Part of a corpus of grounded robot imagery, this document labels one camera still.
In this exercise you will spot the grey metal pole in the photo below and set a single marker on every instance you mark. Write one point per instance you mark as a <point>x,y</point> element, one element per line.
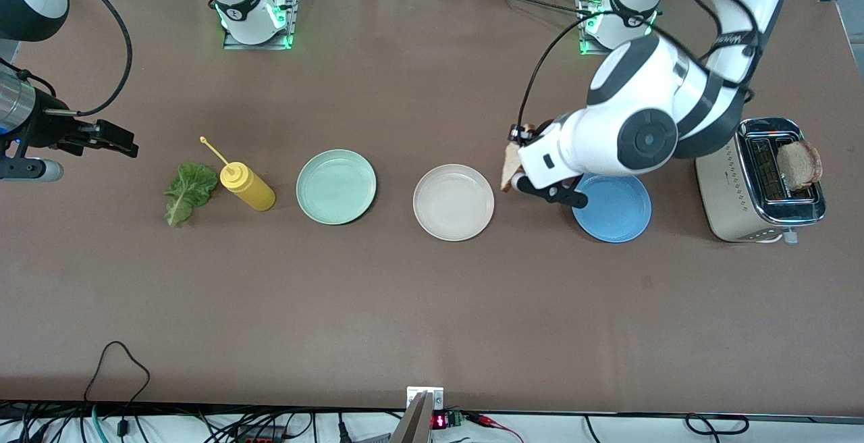
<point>415,423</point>

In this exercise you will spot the yellow squeeze bottle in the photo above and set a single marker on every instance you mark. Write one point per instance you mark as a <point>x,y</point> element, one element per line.
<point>248,188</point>

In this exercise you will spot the green lettuce leaf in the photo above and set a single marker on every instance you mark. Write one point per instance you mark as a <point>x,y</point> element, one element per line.
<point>189,190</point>

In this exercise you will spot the red digit display module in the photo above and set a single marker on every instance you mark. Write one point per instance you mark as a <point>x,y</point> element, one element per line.
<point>440,421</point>

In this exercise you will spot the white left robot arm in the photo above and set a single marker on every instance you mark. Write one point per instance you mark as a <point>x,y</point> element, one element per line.
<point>648,136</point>

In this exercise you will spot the small metal mounting bracket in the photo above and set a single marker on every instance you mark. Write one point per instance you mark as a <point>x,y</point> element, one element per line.
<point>437,396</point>

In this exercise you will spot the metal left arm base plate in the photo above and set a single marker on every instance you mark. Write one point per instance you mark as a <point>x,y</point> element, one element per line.
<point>641,52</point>

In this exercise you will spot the white bread slice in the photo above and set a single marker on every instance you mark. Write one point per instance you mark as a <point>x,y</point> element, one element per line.
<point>509,167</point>
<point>800,165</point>

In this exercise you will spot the beige chrome two-slot toaster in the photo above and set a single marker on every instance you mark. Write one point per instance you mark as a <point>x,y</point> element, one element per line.
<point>725,193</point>

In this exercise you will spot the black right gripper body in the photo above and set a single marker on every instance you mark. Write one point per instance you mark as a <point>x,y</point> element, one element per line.
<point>48,125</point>

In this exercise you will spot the beige plate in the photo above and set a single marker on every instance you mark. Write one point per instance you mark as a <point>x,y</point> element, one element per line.
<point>452,203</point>

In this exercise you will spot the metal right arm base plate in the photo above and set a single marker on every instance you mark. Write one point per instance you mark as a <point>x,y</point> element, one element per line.
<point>294,4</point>

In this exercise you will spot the pale green plate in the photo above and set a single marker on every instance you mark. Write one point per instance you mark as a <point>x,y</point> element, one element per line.
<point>336,190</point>

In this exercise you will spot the blue plate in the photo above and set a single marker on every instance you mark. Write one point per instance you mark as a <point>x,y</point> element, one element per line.
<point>614,219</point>

